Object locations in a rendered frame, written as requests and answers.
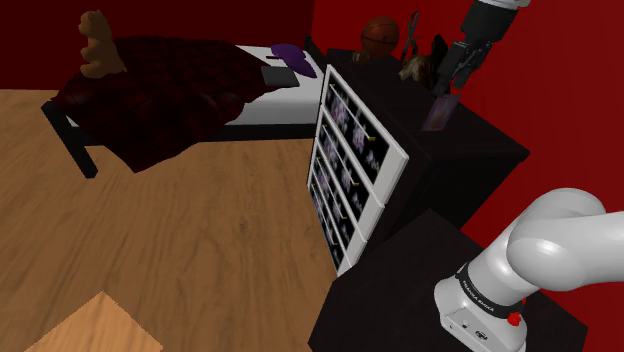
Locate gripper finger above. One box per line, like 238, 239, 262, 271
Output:
431, 41, 470, 97
451, 41, 495, 91

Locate dark brown upright object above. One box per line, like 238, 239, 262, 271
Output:
430, 33, 450, 90

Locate brown animal figure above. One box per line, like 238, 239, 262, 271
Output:
398, 53, 434, 83

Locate black scissors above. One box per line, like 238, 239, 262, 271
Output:
400, 10, 421, 64

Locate purple flat card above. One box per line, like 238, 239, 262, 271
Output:
420, 93, 462, 133

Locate orange basketball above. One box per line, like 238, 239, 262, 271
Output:
360, 15, 401, 59

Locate dark chest of drawers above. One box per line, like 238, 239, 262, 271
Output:
306, 48, 532, 278

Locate purple pillow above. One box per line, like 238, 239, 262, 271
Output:
269, 42, 319, 80

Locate dark grey laptop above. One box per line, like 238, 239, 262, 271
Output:
260, 64, 301, 89

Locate dark robot stand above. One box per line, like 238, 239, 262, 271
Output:
307, 208, 589, 352

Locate dark red blanket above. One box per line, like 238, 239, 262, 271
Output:
50, 35, 275, 175

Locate tan teddy bear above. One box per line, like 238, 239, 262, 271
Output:
77, 9, 128, 80

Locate black frame bed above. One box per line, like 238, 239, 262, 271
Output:
40, 34, 327, 180

